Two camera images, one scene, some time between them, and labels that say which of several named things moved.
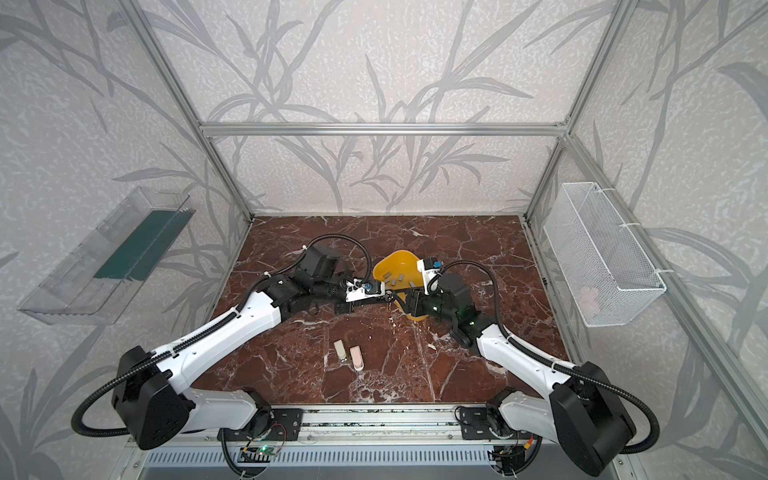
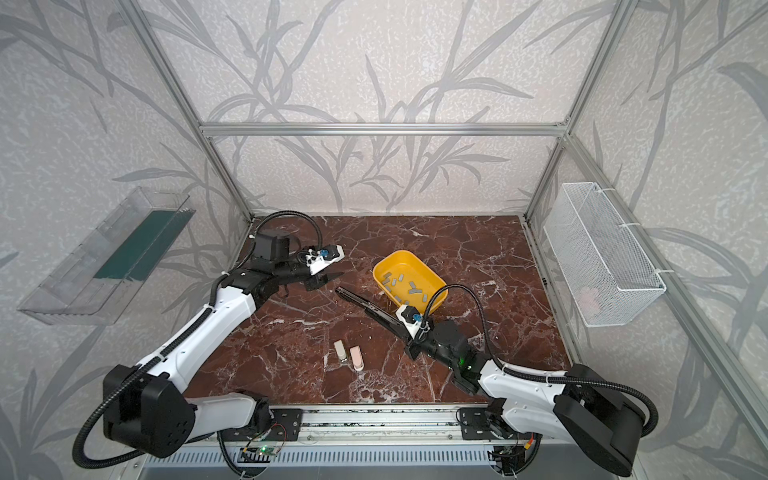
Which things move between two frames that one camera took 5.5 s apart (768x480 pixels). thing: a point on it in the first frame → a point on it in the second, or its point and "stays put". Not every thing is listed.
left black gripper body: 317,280 → 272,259
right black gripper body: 417,298 → 405,330
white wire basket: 606,267 stays put
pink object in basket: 589,302 stays put
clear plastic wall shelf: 96,280 stays put
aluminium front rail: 421,425 stays put
